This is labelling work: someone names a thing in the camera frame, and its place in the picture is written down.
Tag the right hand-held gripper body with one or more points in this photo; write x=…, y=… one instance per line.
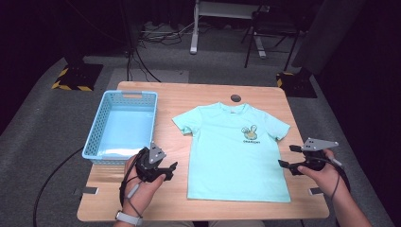
x=315, y=160

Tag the person's left hand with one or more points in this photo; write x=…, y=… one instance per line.
x=142, y=195

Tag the grey round table grommet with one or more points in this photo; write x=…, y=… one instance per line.
x=235, y=98

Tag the white desk frame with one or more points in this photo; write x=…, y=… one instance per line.
x=194, y=38

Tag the light blue plastic basket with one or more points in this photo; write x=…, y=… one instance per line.
x=126, y=129

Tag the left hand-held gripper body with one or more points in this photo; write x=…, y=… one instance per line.
x=151, y=165

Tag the black yellow-striped stand base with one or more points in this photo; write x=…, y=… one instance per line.
x=296, y=85
x=78, y=78

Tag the person's right hand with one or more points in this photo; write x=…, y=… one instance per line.
x=327, y=179

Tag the black stand pole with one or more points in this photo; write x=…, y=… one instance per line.
x=129, y=28

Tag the black folding stand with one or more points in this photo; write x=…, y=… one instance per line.
x=250, y=47

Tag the white wristwatch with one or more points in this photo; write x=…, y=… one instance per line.
x=127, y=218

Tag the grey curtain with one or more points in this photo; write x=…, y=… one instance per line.
x=327, y=34

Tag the mint green t-shirt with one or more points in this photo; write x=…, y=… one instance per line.
x=233, y=164

